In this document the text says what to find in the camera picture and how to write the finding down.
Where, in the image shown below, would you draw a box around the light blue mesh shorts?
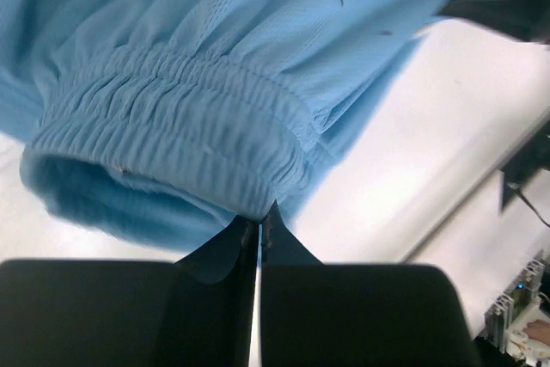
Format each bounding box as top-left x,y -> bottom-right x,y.
1,0 -> 449,250

